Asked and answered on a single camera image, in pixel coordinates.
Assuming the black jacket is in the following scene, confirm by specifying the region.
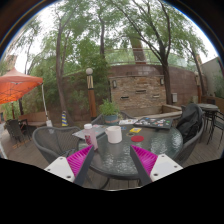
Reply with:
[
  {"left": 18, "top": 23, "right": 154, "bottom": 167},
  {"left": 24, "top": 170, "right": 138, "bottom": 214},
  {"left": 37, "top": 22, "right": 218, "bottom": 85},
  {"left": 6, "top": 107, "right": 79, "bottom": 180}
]
[{"left": 175, "top": 103, "right": 204, "bottom": 144}]

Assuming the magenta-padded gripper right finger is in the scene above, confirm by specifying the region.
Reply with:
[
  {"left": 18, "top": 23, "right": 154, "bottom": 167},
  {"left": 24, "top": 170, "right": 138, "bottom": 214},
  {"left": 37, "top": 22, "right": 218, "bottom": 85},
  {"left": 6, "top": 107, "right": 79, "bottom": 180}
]
[{"left": 129, "top": 144, "right": 184, "bottom": 187}]

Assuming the green plant in teal pot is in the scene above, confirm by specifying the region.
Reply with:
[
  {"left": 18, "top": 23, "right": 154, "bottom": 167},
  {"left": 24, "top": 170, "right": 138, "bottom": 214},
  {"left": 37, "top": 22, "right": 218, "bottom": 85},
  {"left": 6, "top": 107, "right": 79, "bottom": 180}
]
[{"left": 98, "top": 98, "right": 121, "bottom": 126}]

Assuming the orange canopy tent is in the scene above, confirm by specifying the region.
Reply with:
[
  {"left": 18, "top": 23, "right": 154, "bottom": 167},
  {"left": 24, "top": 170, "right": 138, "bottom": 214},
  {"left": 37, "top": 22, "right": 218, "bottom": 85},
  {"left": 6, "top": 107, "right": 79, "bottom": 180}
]
[{"left": 0, "top": 67, "right": 44, "bottom": 105}]

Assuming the grey chair holding jacket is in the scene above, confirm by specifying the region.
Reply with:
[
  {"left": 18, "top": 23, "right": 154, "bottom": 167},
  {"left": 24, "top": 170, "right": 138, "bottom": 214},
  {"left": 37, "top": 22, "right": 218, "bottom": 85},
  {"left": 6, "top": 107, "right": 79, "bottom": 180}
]
[{"left": 173, "top": 106, "right": 206, "bottom": 166}]

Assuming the blue yellow striped cone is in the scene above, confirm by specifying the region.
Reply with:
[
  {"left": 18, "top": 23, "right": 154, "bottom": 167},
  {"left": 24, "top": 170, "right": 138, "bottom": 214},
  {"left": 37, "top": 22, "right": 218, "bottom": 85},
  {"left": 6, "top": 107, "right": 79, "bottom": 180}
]
[{"left": 61, "top": 110, "right": 69, "bottom": 128}]

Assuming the silver laptop with stickers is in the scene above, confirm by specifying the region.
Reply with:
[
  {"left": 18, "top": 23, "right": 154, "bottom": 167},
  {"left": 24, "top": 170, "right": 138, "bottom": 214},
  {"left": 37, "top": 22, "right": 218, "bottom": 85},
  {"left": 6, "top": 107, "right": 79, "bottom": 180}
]
[{"left": 72, "top": 124, "right": 108, "bottom": 140}]

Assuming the black laptop with stickers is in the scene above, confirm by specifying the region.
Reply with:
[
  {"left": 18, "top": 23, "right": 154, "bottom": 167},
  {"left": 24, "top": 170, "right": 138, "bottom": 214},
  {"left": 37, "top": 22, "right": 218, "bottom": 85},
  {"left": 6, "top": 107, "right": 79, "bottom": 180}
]
[{"left": 133, "top": 117, "right": 174, "bottom": 130}]

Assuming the white printed booklet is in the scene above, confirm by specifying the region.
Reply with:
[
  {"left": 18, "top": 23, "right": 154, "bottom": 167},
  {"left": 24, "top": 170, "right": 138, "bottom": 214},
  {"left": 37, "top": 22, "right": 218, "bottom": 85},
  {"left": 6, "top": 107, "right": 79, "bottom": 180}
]
[{"left": 118, "top": 118, "right": 138, "bottom": 126}]

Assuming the white cup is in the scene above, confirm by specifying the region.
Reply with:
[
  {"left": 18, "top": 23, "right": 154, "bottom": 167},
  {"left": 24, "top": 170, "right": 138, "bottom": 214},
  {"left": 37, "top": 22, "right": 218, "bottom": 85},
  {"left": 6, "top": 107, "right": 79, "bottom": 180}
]
[{"left": 105, "top": 125, "right": 123, "bottom": 145}]

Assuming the pink juice bottle white cap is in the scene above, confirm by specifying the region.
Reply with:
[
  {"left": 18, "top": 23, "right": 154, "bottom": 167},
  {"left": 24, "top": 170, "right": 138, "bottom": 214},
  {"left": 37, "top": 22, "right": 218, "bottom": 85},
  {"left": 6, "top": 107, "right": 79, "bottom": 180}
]
[{"left": 83, "top": 123, "right": 99, "bottom": 151}]

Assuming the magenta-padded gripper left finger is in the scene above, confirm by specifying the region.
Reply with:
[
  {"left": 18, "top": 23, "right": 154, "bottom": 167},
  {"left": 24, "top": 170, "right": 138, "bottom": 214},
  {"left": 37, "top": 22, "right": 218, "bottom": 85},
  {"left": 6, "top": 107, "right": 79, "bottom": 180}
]
[{"left": 44, "top": 145, "right": 96, "bottom": 187}]

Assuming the dark patio chair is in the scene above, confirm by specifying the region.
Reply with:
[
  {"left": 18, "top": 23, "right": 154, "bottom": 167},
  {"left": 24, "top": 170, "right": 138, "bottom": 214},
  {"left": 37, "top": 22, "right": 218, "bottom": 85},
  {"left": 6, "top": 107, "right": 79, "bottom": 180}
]
[
  {"left": 206, "top": 111, "right": 224, "bottom": 149},
  {"left": 3, "top": 119, "right": 29, "bottom": 146}
]

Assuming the round dark patio table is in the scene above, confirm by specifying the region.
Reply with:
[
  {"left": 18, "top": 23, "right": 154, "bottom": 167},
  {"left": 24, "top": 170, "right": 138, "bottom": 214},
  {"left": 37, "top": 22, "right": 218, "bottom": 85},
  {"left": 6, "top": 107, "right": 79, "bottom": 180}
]
[{"left": 196, "top": 103, "right": 220, "bottom": 134}]

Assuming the flat round red coaster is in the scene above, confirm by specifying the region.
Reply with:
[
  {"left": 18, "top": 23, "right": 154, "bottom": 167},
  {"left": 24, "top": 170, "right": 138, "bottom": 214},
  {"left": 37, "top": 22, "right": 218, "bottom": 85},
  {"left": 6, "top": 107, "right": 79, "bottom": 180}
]
[{"left": 130, "top": 134, "right": 145, "bottom": 143}]

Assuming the wooden bench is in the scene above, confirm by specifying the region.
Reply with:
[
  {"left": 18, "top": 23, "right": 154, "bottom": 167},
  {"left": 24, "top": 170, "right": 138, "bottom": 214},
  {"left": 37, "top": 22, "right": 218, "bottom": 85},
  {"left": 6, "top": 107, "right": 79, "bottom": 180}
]
[{"left": 18, "top": 111, "right": 49, "bottom": 128}]

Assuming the striped globe lamp post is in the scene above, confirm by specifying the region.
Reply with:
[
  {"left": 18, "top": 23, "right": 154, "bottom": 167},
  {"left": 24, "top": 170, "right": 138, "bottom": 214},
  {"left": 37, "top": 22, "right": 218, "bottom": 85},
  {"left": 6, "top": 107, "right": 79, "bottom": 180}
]
[{"left": 85, "top": 67, "right": 98, "bottom": 121}]

